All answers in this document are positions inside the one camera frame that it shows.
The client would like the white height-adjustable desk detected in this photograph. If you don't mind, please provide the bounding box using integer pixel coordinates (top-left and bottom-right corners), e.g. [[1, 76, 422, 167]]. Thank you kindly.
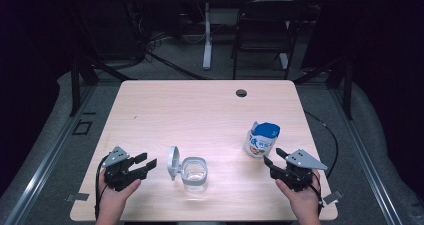
[[183, 0, 329, 71]]

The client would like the person's right hand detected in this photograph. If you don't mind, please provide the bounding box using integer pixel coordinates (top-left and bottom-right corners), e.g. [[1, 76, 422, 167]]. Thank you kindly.
[[276, 170, 323, 219]]

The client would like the black folding chair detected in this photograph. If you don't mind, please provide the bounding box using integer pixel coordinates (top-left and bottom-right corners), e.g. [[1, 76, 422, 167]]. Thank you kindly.
[[231, 0, 309, 80]]

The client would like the hand-held gripper cable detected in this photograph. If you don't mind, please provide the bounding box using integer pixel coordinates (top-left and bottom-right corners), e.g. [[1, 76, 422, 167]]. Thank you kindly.
[[94, 155, 111, 219], [308, 171, 325, 216]]

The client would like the person's left hand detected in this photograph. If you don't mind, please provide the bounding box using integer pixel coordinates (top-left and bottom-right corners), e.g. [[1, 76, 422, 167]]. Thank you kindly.
[[98, 173, 142, 221]]

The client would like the black metal frame post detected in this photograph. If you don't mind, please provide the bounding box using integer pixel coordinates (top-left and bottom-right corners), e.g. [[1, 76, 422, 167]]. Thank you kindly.
[[69, 54, 134, 117], [293, 54, 354, 121]]

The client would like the aluminium floor rail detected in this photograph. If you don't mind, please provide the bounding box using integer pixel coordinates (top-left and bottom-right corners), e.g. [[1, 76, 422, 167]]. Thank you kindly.
[[3, 84, 98, 225], [329, 88, 404, 225]]

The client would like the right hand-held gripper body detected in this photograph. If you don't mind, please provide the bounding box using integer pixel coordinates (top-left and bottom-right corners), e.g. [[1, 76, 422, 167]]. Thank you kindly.
[[270, 148, 329, 192]]

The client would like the clear jar with white lid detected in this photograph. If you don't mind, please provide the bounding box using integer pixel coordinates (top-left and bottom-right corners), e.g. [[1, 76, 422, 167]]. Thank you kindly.
[[166, 145, 209, 193]]

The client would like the thick black floor cable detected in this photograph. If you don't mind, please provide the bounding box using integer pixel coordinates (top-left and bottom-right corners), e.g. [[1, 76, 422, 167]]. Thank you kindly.
[[145, 49, 208, 81]]

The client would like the thin black floor cable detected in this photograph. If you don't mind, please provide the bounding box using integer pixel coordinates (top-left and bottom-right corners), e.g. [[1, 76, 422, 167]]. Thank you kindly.
[[303, 109, 339, 179]]

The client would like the grey tape strip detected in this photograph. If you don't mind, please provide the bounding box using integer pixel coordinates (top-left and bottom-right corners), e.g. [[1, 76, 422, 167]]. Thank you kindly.
[[65, 192, 90, 203], [322, 189, 344, 205]]

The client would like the blue and white pouch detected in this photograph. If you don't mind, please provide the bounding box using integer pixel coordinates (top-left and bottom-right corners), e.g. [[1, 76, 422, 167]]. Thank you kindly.
[[242, 120, 281, 159]]

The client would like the tangle of cables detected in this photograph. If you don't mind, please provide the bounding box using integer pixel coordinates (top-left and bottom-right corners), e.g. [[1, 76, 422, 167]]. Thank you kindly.
[[146, 31, 175, 52]]

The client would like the left hand-held gripper cable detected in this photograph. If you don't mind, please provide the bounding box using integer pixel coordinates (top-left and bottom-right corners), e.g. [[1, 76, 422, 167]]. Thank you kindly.
[[94, 155, 111, 219]]

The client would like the right hand-held gripper cable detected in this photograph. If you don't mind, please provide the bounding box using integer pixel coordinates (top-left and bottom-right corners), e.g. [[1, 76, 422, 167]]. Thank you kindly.
[[308, 171, 325, 216]]

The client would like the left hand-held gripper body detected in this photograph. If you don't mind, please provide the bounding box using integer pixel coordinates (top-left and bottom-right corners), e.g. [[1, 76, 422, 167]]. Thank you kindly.
[[101, 146, 148, 192]]

